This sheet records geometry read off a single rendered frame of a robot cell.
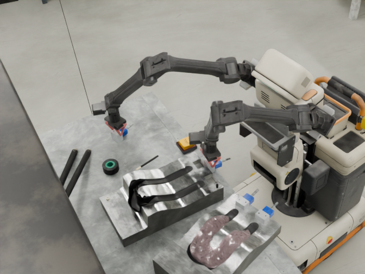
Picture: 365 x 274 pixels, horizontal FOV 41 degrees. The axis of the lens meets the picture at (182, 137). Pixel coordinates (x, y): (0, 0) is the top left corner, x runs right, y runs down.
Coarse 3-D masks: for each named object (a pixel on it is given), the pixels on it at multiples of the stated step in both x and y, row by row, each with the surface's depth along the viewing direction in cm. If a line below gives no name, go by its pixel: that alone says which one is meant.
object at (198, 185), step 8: (184, 168) 228; (192, 168) 227; (168, 176) 225; (176, 176) 225; (136, 184) 218; (144, 184) 216; (152, 184) 218; (192, 184) 220; (200, 184) 220; (136, 192) 212; (176, 192) 218; (184, 192) 218; (128, 200) 214; (136, 200) 217; (144, 200) 211; (152, 200) 212; (160, 200) 211; (168, 200) 213; (136, 208) 215
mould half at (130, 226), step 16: (176, 160) 231; (192, 160) 231; (128, 176) 220; (144, 176) 221; (160, 176) 225; (192, 176) 224; (112, 192) 223; (128, 192) 220; (144, 192) 212; (160, 192) 215; (192, 192) 217; (208, 192) 216; (112, 208) 217; (128, 208) 216; (144, 208) 207; (160, 208) 206; (176, 208) 210; (192, 208) 216; (112, 224) 214; (128, 224) 210; (144, 224) 209; (160, 224) 212; (128, 240) 207
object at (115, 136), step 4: (132, 124) 259; (128, 128) 258; (112, 132) 253; (116, 132) 252; (120, 132) 252; (124, 132) 255; (112, 136) 255; (116, 136) 251; (120, 136) 253; (116, 140) 254; (120, 140) 254
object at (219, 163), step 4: (204, 160) 235; (220, 160) 236; (224, 160) 237; (204, 164) 237; (208, 164) 233; (212, 164) 233; (216, 164) 235; (220, 164) 235; (212, 168) 234; (216, 168) 236
